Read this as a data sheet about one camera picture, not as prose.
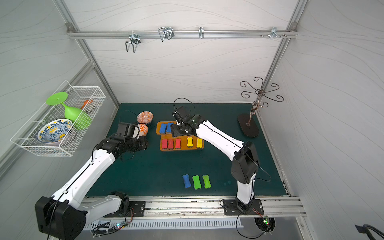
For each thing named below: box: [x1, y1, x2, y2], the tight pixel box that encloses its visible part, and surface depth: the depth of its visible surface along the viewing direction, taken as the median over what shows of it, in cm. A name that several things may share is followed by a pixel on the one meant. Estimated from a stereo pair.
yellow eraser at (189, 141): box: [187, 137, 193, 147], surface depth 98 cm
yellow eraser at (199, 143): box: [196, 138, 203, 148], surface depth 98 cm
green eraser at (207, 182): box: [202, 174, 212, 189], surface depth 82 cm
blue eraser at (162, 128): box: [159, 123, 167, 134], surface depth 88 cm
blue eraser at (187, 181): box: [182, 174, 192, 189], surface depth 83 cm
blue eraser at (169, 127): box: [166, 122, 174, 133], surface depth 88 cm
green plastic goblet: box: [46, 92, 93, 130], surface depth 64 cm
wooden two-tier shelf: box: [156, 121, 204, 152], surface depth 97 cm
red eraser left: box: [161, 139, 168, 149], surface depth 98 cm
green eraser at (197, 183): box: [192, 175, 202, 190], surface depth 82 cm
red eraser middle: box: [167, 139, 174, 150], surface depth 97 cm
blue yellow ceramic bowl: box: [37, 118, 74, 145], surface depth 63 cm
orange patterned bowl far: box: [137, 111, 154, 124], surface depth 112 cm
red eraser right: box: [175, 138, 181, 149], surface depth 97 cm
